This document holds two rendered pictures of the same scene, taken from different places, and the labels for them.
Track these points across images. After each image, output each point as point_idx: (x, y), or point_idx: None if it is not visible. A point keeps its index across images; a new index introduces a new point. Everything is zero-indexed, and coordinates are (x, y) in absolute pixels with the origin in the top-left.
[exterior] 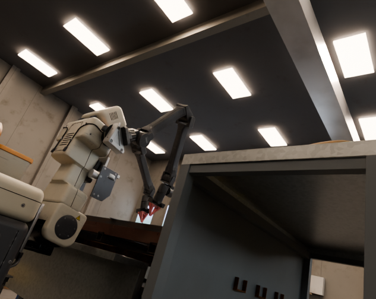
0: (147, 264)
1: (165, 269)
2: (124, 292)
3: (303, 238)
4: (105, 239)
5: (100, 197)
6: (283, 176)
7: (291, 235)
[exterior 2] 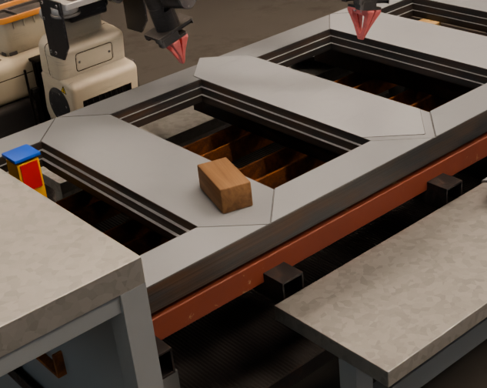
0: (58, 185)
1: None
2: None
3: (13, 215)
4: (200, 107)
5: (59, 54)
6: None
7: (31, 193)
